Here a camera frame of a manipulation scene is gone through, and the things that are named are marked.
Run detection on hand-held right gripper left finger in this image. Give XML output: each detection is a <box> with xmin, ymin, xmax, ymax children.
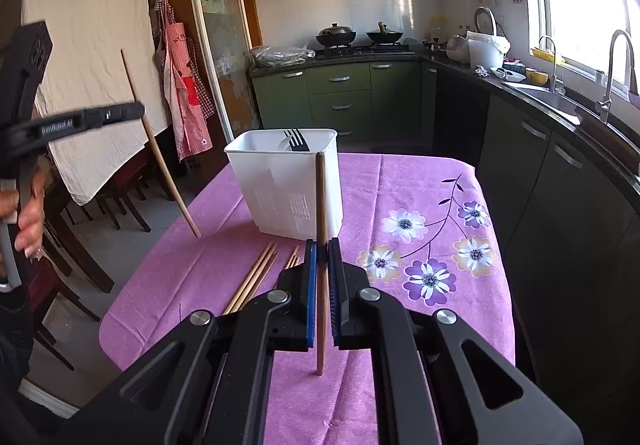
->
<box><xmin>60</xmin><ymin>239</ymin><xmax>318</xmax><ymax>445</ymax></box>

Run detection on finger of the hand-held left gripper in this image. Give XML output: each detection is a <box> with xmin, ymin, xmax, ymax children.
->
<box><xmin>37</xmin><ymin>101</ymin><xmax>146</xmax><ymax>142</ymax></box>

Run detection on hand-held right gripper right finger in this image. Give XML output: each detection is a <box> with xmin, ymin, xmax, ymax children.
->
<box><xmin>327</xmin><ymin>237</ymin><xmax>583</xmax><ymax>445</ymax></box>

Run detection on white plastic utensil holder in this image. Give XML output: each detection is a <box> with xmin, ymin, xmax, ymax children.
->
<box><xmin>224</xmin><ymin>128</ymin><xmax>343</xmax><ymax>242</ymax></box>

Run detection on person's left hand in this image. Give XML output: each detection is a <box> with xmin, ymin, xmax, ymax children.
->
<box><xmin>0</xmin><ymin>170</ymin><xmax>47</xmax><ymax>261</ymax></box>

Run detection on white hanging sheet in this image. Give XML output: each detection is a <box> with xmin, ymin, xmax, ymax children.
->
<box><xmin>20</xmin><ymin>0</ymin><xmax>175</xmax><ymax>207</ymax></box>

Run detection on dark wooden chair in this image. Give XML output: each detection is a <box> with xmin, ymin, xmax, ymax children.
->
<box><xmin>94</xmin><ymin>159</ymin><xmax>174</xmax><ymax>234</ymax></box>

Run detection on red checkered apron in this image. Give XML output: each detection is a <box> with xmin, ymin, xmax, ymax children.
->
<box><xmin>151</xmin><ymin>0</ymin><xmax>219</xmax><ymax>162</ymax></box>

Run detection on purple floral tablecloth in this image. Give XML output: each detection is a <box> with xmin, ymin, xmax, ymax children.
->
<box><xmin>99</xmin><ymin>152</ymin><xmax>517</xmax><ymax>445</ymax></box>

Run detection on frosted glass sliding door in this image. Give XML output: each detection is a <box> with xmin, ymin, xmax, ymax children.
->
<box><xmin>184</xmin><ymin>0</ymin><xmax>262</xmax><ymax>146</ymax></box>

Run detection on black fork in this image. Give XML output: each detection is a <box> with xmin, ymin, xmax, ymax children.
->
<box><xmin>282</xmin><ymin>128</ymin><xmax>309</xmax><ymax>154</ymax></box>

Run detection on clear plastic bag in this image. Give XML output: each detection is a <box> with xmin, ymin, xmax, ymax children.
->
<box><xmin>249</xmin><ymin>45</ymin><xmax>316</xmax><ymax>69</ymax></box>

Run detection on green lower kitchen cabinets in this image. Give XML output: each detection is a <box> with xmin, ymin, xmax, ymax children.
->
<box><xmin>251</xmin><ymin>59</ymin><xmax>437</xmax><ymax>147</ymax></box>

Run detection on dark lower kitchen cabinets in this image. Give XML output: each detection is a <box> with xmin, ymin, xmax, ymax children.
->
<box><xmin>432</xmin><ymin>64</ymin><xmax>640</xmax><ymax>376</ymax></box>

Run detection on black wok with lid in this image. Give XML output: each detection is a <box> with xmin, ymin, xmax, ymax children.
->
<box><xmin>315</xmin><ymin>22</ymin><xmax>359</xmax><ymax>49</ymax></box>

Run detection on black gas stove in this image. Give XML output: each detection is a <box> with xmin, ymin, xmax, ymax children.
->
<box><xmin>315</xmin><ymin>42</ymin><xmax>417</xmax><ymax>59</ymax></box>

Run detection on condiment bottles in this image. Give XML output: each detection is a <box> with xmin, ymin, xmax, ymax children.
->
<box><xmin>422</xmin><ymin>26</ymin><xmax>449</xmax><ymax>54</ymax></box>

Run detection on white rice cooker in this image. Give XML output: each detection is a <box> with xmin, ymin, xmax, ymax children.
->
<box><xmin>446</xmin><ymin>6</ymin><xmax>497</xmax><ymax>64</ymax></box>

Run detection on white dish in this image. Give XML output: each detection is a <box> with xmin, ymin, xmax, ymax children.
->
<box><xmin>490</xmin><ymin>66</ymin><xmax>527</xmax><ymax>82</ymax></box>

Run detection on steel kitchen sink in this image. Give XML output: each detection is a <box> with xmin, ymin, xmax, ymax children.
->
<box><xmin>502</xmin><ymin>81</ymin><xmax>597</xmax><ymax>126</ymax></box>

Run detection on small chrome faucet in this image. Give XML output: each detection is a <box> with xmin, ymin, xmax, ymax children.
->
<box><xmin>538</xmin><ymin>36</ymin><xmax>566</xmax><ymax>94</ymax></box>

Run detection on wooden cutting board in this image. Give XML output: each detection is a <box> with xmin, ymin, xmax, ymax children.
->
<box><xmin>574</xmin><ymin>106</ymin><xmax>640</xmax><ymax>172</ymax></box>

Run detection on tall chrome faucet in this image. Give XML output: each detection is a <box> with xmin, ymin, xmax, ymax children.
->
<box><xmin>594</xmin><ymin>29</ymin><xmax>637</xmax><ymax>125</ymax></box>

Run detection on black wok with wooden handle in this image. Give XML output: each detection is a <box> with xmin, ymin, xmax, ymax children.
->
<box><xmin>365</xmin><ymin>21</ymin><xmax>404</xmax><ymax>45</ymax></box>

